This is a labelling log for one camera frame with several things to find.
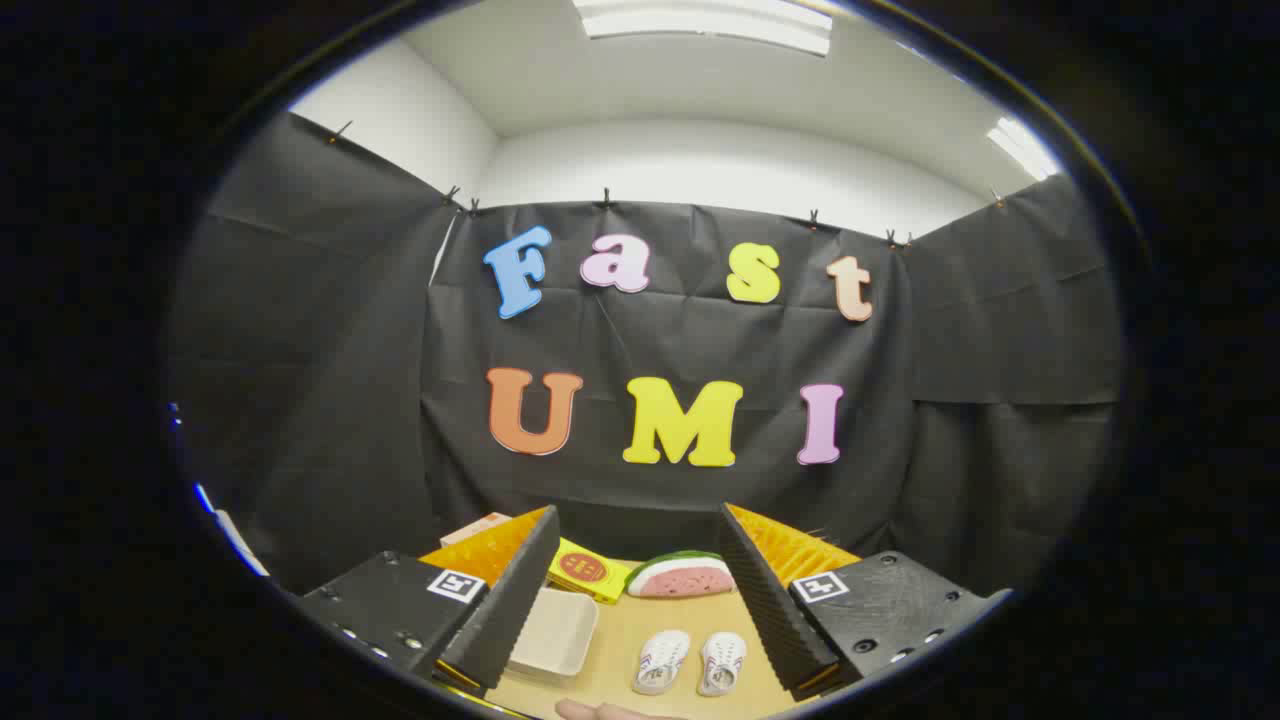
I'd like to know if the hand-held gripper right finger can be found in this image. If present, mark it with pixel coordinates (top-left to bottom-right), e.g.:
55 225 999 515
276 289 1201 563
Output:
717 502 1013 703

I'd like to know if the long ceiling light panel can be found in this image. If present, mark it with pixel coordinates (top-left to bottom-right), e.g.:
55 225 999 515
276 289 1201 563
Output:
572 0 834 57

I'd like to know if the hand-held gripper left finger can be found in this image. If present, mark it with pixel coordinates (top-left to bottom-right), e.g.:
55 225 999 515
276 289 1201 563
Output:
298 505 562 699

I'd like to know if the white canvas shoe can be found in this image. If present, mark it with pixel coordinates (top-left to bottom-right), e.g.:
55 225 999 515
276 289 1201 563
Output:
632 629 691 696
697 631 748 698

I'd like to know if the beige storage box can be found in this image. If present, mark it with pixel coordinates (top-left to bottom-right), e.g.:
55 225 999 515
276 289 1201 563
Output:
505 587 600 683

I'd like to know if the small ceiling light panel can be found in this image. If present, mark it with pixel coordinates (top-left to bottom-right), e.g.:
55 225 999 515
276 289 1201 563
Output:
987 116 1061 181

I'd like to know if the watermelon slice plush toy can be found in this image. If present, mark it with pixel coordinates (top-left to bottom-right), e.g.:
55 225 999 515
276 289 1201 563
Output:
625 550 738 599

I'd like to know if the yellow book with red circle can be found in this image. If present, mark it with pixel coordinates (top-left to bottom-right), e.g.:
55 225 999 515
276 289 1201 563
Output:
547 537 634 605

